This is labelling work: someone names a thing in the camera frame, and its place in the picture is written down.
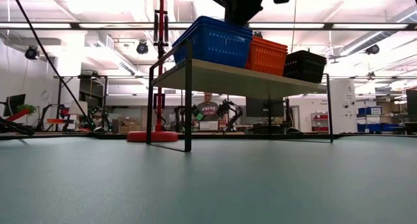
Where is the orange plastic basket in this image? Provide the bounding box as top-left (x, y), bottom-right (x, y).
top-left (249, 36), bottom-right (289, 54)
top-left (244, 41), bottom-right (288, 77)

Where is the white box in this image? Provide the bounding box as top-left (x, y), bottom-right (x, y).
top-left (198, 120), bottom-right (220, 132)
top-left (68, 100), bottom-right (88, 116)

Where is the red slanted bar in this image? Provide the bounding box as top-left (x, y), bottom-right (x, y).
top-left (6, 108), bottom-right (30, 122)

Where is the black metal rack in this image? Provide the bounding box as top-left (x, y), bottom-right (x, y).
top-left (53, 74), bottom-right (109, 132)

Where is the person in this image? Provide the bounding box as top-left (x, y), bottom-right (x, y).
top-left (194, 92), bottom-right (221, 122)

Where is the dark computer monitor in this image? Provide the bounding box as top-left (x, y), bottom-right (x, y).
top-left (2, 93), bottom-right (27, 117)

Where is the red stand with pole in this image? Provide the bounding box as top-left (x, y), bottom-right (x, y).
top-left (126, 0), bottom-right (182, 143)

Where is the black wall monitor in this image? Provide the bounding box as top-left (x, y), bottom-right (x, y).
top-left (245, 98), bottom-right (285, 118)

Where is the black hanging cable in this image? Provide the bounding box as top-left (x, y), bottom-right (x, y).
top-left (8, 0), bottom-right (106, 134)

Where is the black-framed wooden shelf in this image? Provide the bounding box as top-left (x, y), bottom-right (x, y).
top-left (146, 37), bottom-right (334, 153)

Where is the black slanted bar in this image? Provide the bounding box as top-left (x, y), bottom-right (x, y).
top-left (0, 116), bottom-right (35, 136)

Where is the white shelf with red bins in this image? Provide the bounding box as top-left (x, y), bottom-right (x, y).
top-left (311, 112), bottom-right (330, 133)

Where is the blue plastic basket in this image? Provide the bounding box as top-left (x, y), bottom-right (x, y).
top-left (172, 20), bottom-right (252, 69)
top-left (171, 15), bottom-right (253, 48)

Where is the blue storage bin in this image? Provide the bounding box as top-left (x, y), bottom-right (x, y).
top-left (357, 106), bottom-right (382, 116)

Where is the white ventilation duct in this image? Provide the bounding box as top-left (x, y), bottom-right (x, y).
top-left (83, 31), bottom-right (137, 77)

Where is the green plant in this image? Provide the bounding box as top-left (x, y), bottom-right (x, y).
top-left (16, 104), bottom-right (37, 115)

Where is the brown cardboard box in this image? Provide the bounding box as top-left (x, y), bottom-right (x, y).
top-left (112, 118), bottom-right (143, 134)

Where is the long ceiling light fixture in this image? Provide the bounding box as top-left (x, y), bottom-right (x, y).
top-left (0, 21), bottom-right (417, 32)

